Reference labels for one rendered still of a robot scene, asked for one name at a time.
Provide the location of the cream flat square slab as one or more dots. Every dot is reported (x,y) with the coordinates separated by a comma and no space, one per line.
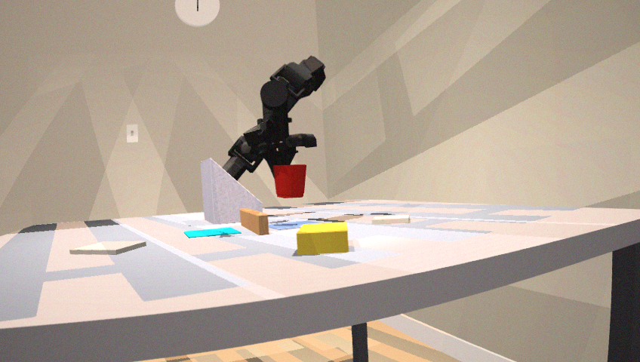
(108,248)

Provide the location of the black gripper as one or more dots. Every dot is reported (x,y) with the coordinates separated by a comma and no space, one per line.
(287,147)

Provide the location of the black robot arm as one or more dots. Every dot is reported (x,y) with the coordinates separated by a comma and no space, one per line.
(289,84)

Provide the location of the yellow block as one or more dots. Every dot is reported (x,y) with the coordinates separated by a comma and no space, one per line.
(323,238)

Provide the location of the tan wooden bar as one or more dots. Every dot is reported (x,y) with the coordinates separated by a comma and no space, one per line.
(255,221)

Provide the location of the red cup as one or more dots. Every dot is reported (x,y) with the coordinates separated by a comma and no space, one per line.
(289,180)

